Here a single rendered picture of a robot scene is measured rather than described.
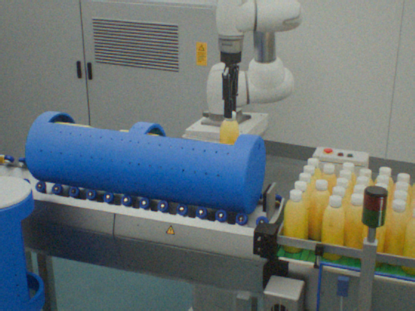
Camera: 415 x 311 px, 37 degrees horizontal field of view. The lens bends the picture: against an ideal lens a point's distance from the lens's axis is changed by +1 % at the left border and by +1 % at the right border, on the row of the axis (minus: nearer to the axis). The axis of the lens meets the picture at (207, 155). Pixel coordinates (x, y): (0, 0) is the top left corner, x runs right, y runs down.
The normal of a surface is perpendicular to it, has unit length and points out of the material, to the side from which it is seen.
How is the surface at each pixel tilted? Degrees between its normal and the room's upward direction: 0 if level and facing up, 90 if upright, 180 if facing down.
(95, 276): 0
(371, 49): 90
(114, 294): 0
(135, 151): 56
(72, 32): 90
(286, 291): 0
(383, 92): 90
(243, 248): 71
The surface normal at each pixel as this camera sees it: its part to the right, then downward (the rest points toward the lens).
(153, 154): -0.29, -0.23
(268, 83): 0.07, 0.48
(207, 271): -0.32, 0.64
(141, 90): -0.44, 0.33
